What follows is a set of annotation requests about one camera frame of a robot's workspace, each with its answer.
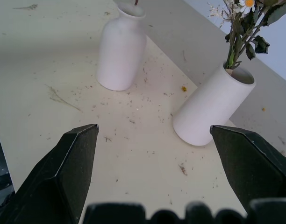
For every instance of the daisy and green leaf bouquet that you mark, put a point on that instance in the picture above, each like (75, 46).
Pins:
(247, 28)

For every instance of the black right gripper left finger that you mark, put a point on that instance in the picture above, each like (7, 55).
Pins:
(61, 177)

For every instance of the white bottle-shaped vase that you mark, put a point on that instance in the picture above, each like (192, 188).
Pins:
(120, 50)

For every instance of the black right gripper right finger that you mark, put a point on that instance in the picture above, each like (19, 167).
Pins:
(248, 163)

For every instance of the white cylindrical vase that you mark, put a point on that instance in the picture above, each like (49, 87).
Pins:
(210, 109)

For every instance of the dried grass sprig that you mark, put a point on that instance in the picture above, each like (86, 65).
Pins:
(60, 98)

